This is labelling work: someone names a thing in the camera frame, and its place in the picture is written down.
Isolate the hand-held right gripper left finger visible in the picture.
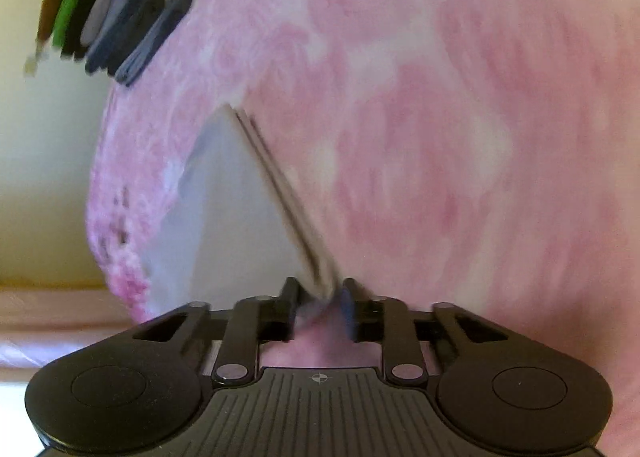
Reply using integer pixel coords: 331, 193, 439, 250
132, 278, 301, 385

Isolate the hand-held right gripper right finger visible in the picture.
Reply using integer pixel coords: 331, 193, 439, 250
341, 278, 510, 385

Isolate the white cloth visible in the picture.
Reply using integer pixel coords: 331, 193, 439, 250
142, 104, 344, 324

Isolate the pink patterned blanket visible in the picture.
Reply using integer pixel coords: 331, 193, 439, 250
85, 0, 640, 457

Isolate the pale pink bed edge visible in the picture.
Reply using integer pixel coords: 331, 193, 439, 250
0, 287, 143, 370

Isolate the row of hanging clothes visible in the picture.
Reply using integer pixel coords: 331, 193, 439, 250
24, 0, 213, 88

